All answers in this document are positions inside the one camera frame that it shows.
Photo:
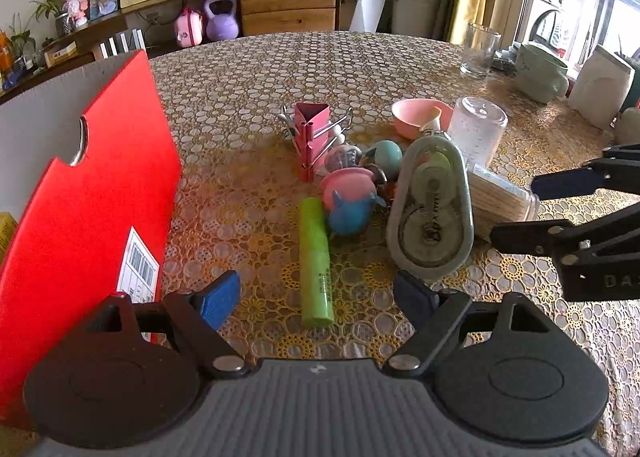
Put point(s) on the small cardboard box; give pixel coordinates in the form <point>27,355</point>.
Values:
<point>60,54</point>

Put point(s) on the clear speckled plastic cup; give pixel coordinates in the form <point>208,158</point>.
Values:
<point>475,137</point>

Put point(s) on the pink binder clip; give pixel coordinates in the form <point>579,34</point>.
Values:
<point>310,137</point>

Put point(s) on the orange package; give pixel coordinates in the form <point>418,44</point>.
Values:
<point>5,54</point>

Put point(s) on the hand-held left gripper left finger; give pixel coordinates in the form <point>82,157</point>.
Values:
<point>222,297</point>

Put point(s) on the yellow box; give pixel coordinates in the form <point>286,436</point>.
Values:
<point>6,237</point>

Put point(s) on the grey-green round container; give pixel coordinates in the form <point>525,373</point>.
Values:
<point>630,127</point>

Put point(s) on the grey correction tape dispenser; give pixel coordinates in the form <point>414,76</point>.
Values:
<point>430,237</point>

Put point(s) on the white router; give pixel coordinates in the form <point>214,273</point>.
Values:
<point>122,43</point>

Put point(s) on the blue whale toy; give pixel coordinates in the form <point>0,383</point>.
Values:
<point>350,219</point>

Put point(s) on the white washing machine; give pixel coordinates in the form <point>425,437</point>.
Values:
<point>547,22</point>

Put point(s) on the pink toy case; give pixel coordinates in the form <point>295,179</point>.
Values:
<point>188,29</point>

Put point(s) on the green mug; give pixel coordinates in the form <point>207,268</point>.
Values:
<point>540,74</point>

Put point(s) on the pink bowl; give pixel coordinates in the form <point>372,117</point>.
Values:
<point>410,119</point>

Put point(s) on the clear glass tumbler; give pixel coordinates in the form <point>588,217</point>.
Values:
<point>480,52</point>

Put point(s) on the teal egg toy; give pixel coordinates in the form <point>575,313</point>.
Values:
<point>389,157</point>

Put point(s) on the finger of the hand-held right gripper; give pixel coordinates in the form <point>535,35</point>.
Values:
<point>560,184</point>
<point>530,234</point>

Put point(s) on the green highlighter pen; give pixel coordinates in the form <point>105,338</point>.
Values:
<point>315,277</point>

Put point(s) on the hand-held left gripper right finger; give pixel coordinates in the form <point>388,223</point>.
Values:
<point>412,297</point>

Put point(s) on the orange small toy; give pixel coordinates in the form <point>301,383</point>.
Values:
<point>391,189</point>

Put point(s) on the red cardboard box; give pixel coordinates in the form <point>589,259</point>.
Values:
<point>90,217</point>

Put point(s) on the purple kettlebell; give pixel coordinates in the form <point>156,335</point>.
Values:
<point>221,24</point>

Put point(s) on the small potted plant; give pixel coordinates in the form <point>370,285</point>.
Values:
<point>22,44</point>
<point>62,23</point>

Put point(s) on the white pitcher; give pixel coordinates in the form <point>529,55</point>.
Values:
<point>600,87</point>

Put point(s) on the wooden media cabinet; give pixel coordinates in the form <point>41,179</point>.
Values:
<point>287,7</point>

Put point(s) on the clear toothpick box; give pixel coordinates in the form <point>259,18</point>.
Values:
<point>500,202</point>

